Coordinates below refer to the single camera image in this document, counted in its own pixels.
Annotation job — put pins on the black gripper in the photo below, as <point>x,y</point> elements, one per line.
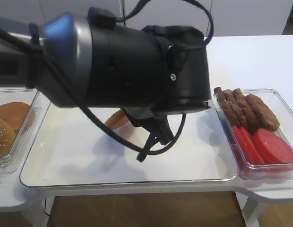
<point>158,127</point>

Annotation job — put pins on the plain bottom bun half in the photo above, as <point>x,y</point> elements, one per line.
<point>116,120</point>

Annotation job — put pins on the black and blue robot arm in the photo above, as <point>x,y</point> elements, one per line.
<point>93,61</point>

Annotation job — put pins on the white paper tray liner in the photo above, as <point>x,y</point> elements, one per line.
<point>85,154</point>

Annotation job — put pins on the brown meat patty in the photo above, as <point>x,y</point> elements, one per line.
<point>253,124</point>
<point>236,108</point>
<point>225,106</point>
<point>266,118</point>

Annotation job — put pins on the white serving tray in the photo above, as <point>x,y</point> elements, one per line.
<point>32,173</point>

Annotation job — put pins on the red tomato slice back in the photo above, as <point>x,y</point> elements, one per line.
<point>243,139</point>

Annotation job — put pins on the red tomato slice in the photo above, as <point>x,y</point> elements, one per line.
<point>272,148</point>
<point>258,159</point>
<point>243,139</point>

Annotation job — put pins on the red tomato slice middle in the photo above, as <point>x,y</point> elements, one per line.
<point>258,159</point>

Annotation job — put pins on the clear meat and tomato container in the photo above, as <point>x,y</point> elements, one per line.
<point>259,126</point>

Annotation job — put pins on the red tomato slice front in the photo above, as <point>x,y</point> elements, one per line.
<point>272,148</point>

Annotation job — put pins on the smooth brown bun half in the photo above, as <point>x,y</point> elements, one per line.
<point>14,113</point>

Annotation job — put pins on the clear plastic bun container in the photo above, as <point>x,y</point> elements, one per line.
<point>10,162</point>

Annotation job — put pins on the sesame top bun right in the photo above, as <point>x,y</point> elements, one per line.
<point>7,136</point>

